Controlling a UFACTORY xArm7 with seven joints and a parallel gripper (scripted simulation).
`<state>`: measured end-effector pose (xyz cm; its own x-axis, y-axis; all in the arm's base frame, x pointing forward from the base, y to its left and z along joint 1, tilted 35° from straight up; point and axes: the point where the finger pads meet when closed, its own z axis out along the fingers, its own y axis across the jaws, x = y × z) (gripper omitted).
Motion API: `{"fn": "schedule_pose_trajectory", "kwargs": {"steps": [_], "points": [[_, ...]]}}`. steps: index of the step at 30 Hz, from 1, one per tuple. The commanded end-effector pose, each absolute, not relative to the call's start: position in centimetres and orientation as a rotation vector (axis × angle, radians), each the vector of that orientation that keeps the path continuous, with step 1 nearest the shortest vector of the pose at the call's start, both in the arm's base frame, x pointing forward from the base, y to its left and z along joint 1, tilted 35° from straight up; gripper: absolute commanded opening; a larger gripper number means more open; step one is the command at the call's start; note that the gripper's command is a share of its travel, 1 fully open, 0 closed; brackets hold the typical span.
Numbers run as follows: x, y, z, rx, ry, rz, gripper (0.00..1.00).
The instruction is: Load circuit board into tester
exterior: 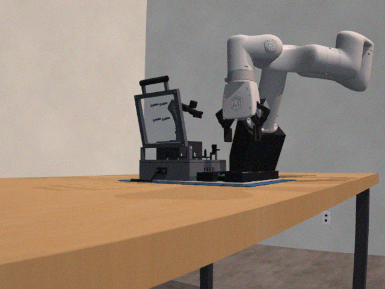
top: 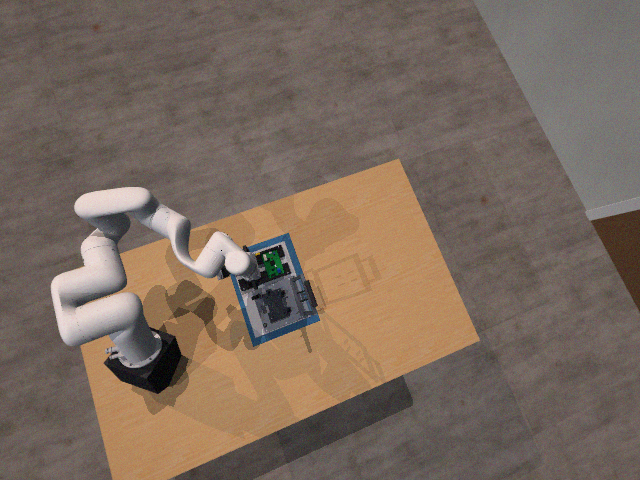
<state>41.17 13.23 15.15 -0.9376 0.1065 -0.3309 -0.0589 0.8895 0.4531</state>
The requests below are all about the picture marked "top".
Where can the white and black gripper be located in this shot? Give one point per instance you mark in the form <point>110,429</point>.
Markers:
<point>256,276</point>

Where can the green circuit board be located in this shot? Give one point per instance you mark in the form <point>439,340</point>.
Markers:
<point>272,263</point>

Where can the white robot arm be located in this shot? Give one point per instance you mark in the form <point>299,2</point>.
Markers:
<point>121,315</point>

